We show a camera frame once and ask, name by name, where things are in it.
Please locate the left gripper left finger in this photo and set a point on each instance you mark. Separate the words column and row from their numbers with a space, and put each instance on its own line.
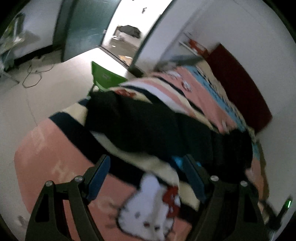
column 48, row 219

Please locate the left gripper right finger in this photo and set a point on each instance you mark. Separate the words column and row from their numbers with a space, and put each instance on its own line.
column 229, row 210

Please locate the black hooded jacket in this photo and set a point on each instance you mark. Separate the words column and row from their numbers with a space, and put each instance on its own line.
column 152, row 128

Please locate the pink Hello Kitty blanket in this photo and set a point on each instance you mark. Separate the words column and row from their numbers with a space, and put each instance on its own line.
column 143, row 197

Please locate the dark red headboard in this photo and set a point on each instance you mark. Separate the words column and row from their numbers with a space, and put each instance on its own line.
column 240, row 88

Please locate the green plastic chair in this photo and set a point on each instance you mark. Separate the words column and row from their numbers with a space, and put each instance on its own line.
column 103, row 78

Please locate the orange box on shelf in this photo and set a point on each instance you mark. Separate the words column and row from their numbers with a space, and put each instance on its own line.
column 196, row 46

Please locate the green door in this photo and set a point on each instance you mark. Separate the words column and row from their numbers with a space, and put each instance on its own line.
column 81, row 25

